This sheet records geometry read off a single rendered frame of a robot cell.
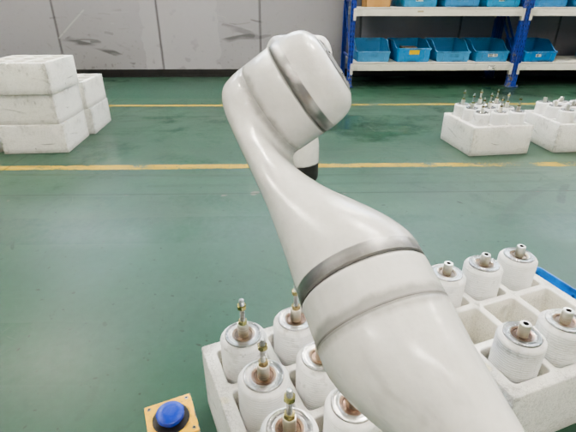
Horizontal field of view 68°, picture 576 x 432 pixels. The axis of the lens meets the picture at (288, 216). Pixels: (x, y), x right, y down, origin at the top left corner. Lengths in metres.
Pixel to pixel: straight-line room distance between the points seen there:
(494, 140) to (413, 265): 2.67
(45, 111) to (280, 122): 2.70
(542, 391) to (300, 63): 0.85
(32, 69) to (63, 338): 1.90
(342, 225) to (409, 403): 0.11
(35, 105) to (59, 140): 0.23
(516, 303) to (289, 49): 1.01
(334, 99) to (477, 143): 2.52
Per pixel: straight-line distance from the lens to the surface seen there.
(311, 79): 0.36
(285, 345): 0.94
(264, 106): 0.37
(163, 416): 0.70
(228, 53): 5.61
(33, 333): 1.48
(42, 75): 2.96
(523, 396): 1.01
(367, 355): 0.25
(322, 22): 5.58
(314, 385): 0.86
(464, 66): 5.24
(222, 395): 0.91
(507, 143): 2.98
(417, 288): 0.26
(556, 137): 3.17
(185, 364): 1.23
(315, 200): 0.30
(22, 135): 3.12
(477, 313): 1.19
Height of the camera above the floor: 0.87
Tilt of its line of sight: 27 degrees down
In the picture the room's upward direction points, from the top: straight up
